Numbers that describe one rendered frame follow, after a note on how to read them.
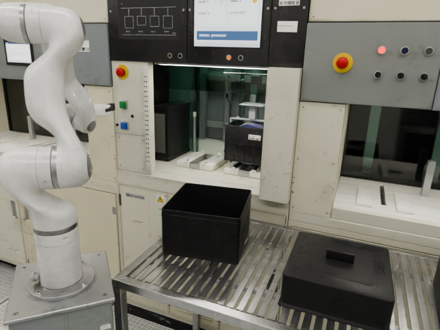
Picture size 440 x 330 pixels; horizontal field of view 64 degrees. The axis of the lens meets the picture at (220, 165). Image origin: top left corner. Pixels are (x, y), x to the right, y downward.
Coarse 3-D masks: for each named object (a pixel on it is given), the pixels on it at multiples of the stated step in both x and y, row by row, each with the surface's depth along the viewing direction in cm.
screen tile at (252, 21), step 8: (232, 0) 133; (240, 0) 132; (248, 0) 131; (232, 8) 134; (240, 8) 133; (248, 8) 132; (256, 8) 131; (232, 16) 135; (240, 16) 134; (248, 16) 133; (256, 16) 132; (232, 24) 136; (240, 24) 135; (248, 24) 133; (256, 24) 132
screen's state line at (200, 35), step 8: (200, 32) 141; (208, 32) 140; (216, 32) 139; (224, 32) 138; (232, 32) 136; (240, 32) 135; (248, 32) 134; (256, 32) 133; (240, 40) 136; (248, 40) 135; (256, 40) 134
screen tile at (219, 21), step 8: (200, 0) 138; (208, 0) 137; (216, 0) 136; (224, 0) 135; (200, 8) 139; (208, 8) 138; (216, 8) 136; (224, 8) 135; (200, 16) 140; (208, 16) 139; (216, 16) 137; (224, 16) 136; (200, 24) 141; (208, 24) 139; (216, 24) 138; (224, 24) 137
